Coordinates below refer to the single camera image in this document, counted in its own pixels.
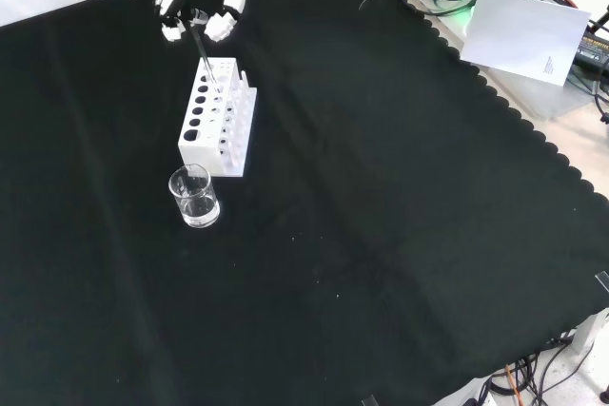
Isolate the white test tube rack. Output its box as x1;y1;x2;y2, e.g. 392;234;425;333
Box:
177;57;259;179

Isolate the black power adapter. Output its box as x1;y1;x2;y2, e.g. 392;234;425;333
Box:
570;27;609;69

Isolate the black bench cloth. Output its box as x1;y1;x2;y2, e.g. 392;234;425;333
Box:
0;0;609;406

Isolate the small clear glass beaker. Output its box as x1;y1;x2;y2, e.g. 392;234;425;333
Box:
167;164;222;229

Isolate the pale board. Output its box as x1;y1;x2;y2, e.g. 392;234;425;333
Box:
460;0;593;88

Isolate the orange floor cable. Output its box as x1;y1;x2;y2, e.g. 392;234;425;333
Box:
504;361;528;406

